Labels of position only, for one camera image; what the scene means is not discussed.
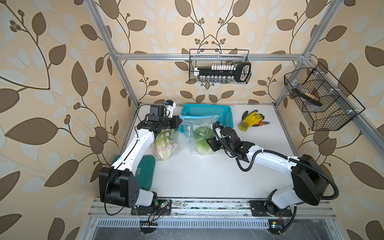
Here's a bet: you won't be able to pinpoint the black wire basket wall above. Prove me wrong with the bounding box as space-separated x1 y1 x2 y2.
189 49 252 85
284 63 366 131

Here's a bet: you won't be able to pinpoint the black corrugated cable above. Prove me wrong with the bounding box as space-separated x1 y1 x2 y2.
212 121 340 201

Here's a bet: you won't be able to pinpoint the clear plastic bag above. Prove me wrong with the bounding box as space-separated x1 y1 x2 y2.
180 116 219 156

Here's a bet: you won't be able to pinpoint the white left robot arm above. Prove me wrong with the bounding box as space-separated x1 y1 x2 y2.
99 100 182 212

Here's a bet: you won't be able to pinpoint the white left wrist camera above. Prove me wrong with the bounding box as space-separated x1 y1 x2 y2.
164 100 176 118

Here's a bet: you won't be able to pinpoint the red handled pliers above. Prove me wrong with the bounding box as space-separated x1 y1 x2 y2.
256 121 270 127

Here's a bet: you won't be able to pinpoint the yellow black work glove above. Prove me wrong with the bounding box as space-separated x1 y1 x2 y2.
239 110 265 132

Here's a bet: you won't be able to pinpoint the pale chinese cabbage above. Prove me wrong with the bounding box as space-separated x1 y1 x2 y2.
193 126 215 155

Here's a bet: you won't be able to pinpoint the black wire basket back wall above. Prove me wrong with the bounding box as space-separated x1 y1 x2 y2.
189 49 252 85

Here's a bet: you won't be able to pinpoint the black socket bit holder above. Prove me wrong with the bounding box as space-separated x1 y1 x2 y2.
191 62 252 84

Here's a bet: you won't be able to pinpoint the black brush in basket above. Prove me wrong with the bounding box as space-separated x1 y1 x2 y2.
294 88 322 107

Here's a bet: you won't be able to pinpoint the green plastic tool case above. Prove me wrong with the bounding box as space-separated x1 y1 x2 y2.
112 155 156 192

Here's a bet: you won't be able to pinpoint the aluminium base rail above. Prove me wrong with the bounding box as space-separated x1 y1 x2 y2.
85 198 339 233

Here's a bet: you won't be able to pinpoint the teal plastic basket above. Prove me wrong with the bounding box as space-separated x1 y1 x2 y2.
181 104 234 129

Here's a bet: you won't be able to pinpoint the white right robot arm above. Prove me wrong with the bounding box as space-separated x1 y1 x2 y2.
207 122 332 215

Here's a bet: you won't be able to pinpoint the clear pink-dotted zipper bag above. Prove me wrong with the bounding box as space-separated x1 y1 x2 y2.
151 130 181 161

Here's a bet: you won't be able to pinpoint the black wire basket right wall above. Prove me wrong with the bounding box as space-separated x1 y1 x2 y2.
284 63 366 131

